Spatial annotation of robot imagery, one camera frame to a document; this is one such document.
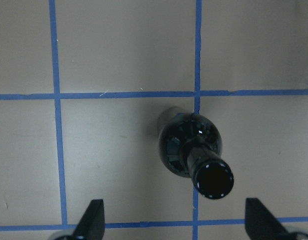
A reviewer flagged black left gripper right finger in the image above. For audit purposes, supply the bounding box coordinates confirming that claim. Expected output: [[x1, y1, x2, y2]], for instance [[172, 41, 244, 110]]
[[245, 198, 289, 240]]

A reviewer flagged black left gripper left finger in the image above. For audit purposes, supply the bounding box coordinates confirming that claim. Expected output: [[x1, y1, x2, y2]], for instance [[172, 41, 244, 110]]
[[72, 199, 105, 240]]

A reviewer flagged dark wine bottle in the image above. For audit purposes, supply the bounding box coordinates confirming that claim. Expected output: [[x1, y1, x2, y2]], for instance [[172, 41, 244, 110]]
[[157, 107, 234, 200]]

